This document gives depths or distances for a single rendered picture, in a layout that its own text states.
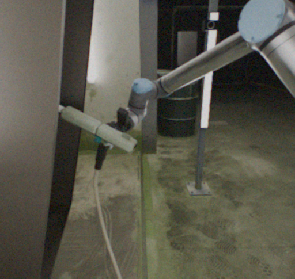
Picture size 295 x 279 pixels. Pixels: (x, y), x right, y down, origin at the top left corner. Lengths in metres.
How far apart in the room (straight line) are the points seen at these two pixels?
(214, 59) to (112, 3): 1.82
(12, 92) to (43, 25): 0.13
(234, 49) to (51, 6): 0.66
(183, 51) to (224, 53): 6.56
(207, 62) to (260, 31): 0.30
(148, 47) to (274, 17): 1.98
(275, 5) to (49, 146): 0.64
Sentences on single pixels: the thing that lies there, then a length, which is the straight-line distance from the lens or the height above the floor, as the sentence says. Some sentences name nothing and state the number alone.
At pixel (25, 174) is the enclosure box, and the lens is 0.56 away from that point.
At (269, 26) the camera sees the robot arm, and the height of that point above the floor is 1.25.
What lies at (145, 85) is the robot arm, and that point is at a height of 1.06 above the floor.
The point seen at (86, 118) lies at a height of 0.96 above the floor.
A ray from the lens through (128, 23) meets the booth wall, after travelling 2.64.
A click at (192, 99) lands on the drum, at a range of 3.29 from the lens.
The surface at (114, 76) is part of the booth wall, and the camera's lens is 2.65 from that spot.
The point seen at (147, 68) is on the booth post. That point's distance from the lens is 2.64.
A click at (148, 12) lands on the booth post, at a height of 1.54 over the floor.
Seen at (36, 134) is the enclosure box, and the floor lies 1.05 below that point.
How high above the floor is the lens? 1.20
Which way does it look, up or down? 19 degrees down
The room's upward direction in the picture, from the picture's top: straight up
